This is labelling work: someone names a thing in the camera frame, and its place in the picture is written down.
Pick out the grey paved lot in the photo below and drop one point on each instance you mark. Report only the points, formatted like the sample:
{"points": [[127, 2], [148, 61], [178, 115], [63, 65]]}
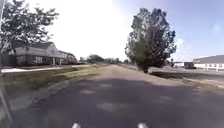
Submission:
{"points": [[200, 74]]}

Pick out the grey asphalt road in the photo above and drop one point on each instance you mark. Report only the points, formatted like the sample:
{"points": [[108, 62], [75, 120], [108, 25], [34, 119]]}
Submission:
{"points": [[120, 100]]}

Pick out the distant row of trees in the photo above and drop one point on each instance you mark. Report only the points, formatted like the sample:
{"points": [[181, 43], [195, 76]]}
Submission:
{"points": [[95, 58]]}

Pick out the pale side road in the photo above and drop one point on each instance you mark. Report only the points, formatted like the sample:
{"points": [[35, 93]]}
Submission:
{"points": [[20, 70]]}

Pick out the dry grass verge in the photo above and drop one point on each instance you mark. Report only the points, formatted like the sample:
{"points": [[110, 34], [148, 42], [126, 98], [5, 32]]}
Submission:
{"points": [[200, 83]]}

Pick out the tall dark tree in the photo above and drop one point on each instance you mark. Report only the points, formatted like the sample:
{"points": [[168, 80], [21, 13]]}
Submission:
{"points": [[150, 40]]}

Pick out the small low building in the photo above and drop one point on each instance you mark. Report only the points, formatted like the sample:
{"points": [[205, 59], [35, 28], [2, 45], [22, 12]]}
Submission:
{"points": [[188, 65]]}

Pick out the grass verge with bare patches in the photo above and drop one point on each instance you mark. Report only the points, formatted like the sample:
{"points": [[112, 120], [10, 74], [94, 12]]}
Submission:
{"points": [[36, 80]]}

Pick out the low white building dark roof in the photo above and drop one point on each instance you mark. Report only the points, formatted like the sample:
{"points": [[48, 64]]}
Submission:
{"points": [[210, 63]]}

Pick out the robot's own part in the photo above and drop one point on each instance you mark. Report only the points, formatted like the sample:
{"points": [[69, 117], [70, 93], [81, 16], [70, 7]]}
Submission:
{"points": [[142, 125], [76, 125]]}

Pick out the pale house with grey roof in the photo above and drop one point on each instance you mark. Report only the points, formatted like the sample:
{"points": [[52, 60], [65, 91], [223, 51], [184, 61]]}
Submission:
{"points": [[36, 53]]}

